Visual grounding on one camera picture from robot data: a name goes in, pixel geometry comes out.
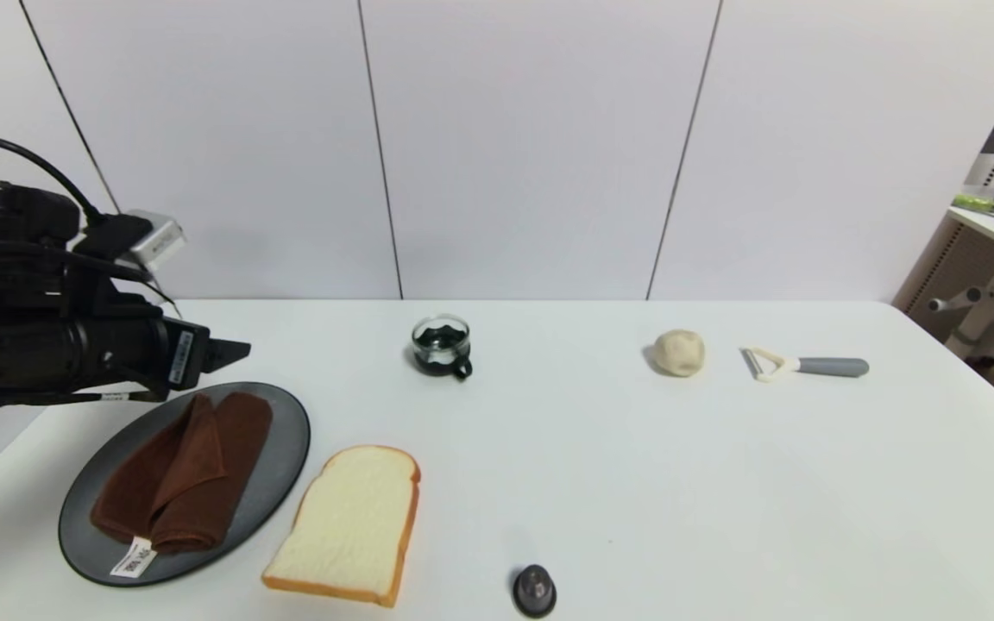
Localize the gray round plate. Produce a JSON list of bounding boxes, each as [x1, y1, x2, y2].
[[59, 381, 311, 588]]

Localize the peeler with gray handle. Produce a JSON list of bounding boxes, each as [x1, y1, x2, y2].
[[741, 347, 871, 383]]

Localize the small black round knob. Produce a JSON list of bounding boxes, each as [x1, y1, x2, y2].
[[512, 565, 557, 618]]

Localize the beige dough ball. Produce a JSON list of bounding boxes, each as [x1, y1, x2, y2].
[[652, 329, 707, 378]]

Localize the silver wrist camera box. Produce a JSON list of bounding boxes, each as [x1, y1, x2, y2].
[[117, 209, 186, 273]]

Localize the white bread slice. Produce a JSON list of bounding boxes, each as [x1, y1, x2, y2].
[[261, 445, 422, 609]]

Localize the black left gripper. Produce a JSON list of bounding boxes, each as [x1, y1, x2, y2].
[[66, 315, 251, 394]]

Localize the glass cup with black holder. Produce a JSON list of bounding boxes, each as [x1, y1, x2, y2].
[[411, 315, 474, 382]]

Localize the black camera cable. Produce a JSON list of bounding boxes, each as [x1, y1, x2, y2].
[[0, 135, 110, 227]]

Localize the brown cloth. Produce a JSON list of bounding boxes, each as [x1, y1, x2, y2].
[[90, 392, 274, 580]]

